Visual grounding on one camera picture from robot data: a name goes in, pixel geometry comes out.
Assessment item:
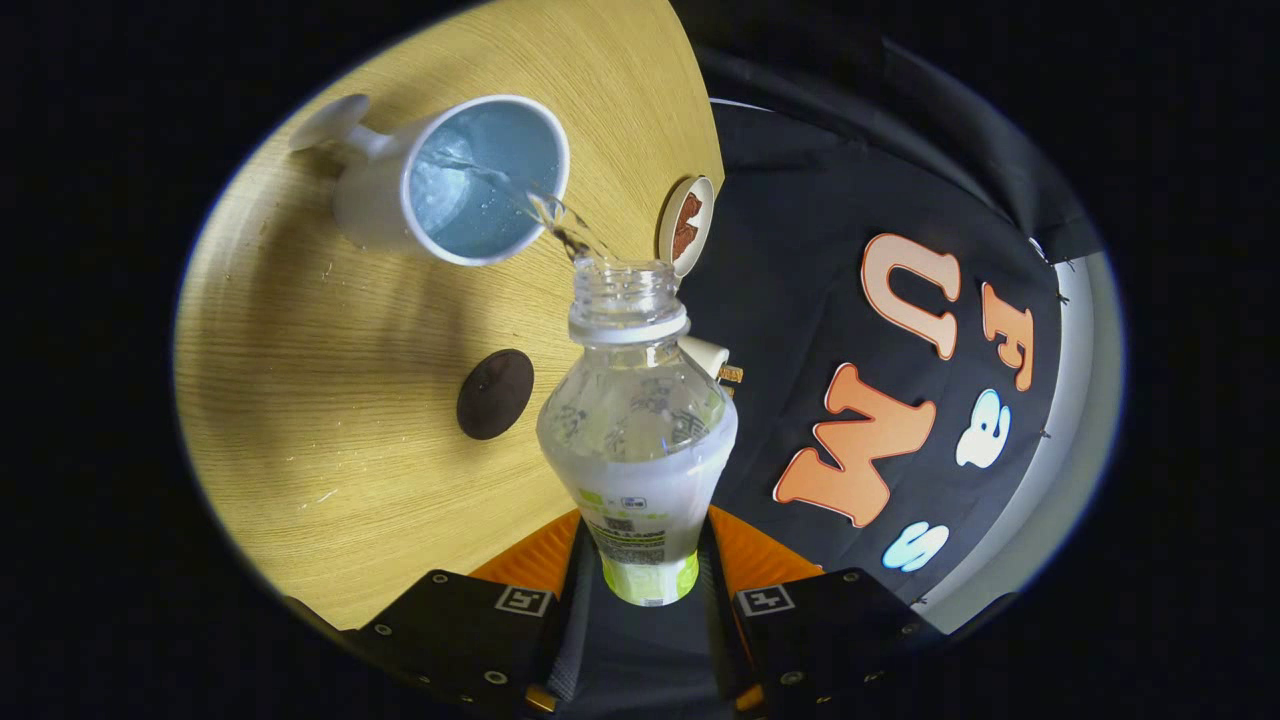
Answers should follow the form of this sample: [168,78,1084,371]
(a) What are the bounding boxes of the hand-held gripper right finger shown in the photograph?
[705,505,946,713]

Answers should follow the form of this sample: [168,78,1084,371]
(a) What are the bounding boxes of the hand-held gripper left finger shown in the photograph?
[345,508,583,716]

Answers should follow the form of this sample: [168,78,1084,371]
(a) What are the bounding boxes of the dark round coaster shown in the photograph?
[456,348,536,442]

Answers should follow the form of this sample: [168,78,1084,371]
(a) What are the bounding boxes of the clear plastic juice bottle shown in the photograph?
[536,257,740,608]

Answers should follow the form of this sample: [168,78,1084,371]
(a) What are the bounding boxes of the white cup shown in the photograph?
[288,93,572,268]

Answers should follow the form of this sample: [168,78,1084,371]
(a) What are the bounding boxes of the wooden table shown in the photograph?
[175,0,726,631]

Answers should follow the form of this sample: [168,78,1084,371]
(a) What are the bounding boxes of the white toaster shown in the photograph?
[678,335,731,383]

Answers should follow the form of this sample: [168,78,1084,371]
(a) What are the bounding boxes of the white round plate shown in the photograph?
[657,176,716,278]

